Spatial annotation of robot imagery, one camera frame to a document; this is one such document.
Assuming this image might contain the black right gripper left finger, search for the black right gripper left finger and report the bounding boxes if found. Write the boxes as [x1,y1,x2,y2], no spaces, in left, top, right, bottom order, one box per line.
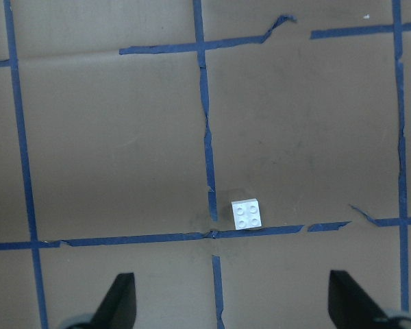
[90,273,137,329]

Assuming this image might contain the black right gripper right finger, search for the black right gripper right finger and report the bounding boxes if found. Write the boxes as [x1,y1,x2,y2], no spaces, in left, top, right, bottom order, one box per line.
[328,270,397,329]

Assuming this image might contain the brown paper table cover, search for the brown paper table cover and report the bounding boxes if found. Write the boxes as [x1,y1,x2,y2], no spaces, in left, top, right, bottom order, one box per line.
[0,1,411,328]

